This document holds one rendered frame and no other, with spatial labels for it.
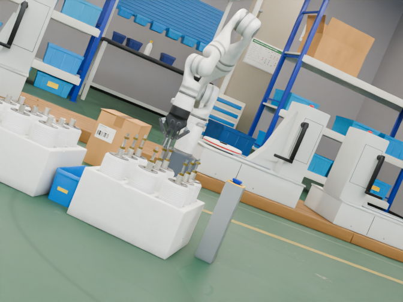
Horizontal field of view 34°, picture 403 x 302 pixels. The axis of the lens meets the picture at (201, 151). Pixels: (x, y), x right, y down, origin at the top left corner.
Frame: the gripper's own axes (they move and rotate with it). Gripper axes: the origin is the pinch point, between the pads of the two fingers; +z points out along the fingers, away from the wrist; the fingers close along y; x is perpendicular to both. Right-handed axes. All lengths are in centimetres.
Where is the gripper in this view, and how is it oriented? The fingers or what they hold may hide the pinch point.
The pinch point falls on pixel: (167, 142)
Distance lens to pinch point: 243.7
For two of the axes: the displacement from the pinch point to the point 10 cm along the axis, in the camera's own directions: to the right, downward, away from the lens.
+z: -3.9, 9.2, 0.7
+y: 9.2, 3.8, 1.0
